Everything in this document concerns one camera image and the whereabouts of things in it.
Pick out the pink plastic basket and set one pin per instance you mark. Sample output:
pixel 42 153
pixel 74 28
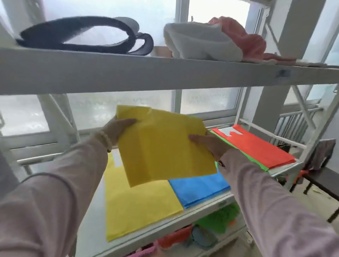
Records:
pixel 144 251

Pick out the person's left thumb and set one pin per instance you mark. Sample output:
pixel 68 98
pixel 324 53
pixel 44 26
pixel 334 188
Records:
pixel 127 122

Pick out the dark bench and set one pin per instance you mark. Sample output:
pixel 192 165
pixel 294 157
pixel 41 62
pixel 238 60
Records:
pixel 325 180

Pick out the white cloth hat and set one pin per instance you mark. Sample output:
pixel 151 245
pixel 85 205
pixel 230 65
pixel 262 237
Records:
pixel 204 42

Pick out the green non-woven bag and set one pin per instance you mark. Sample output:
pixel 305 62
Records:
pixel 258 164

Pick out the white radiator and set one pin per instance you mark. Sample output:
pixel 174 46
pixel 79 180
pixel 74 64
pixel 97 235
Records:
pixel 294 124

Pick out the person's left forearm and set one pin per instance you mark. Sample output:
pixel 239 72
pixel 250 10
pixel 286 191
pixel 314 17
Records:
pixel 50 196

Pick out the person's right forearm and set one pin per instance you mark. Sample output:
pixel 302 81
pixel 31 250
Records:
pixel 272 206

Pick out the large yellow non-woven bag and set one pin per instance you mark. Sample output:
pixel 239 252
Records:
pixel 137 206

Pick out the red non-woven bag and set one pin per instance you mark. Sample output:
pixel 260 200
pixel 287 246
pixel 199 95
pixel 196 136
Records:
pixel 259 149

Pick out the person's right thumb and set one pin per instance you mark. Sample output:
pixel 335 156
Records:
pixel 198 138

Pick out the dark round strainer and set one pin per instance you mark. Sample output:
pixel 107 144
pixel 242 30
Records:
pixel 204 237

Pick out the white metal shelf rack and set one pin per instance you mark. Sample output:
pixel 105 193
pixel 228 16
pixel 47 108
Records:
pixel 132 71

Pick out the blue non-woven bag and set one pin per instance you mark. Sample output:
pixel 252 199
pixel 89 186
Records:
pixel 198 189

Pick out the green mesh item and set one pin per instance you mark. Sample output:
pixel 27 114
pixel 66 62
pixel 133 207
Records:
pixel 217 218

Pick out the red plastic basket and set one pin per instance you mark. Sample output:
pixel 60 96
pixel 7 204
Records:
pixel 177 237

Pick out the white window frame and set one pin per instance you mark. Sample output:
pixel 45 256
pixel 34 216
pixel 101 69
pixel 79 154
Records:
pixel 180 103

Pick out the grey hanging cloth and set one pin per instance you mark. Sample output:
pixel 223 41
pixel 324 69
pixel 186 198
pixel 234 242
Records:
pixel 321 153

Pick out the person's left hand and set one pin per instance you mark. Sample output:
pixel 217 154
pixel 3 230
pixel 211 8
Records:
pixel 114 131

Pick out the pink cloth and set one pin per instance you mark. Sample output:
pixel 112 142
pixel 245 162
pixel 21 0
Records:
pixel 251 42

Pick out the person's right hand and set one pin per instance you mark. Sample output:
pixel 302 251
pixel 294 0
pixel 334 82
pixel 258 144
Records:
pixel 211 148

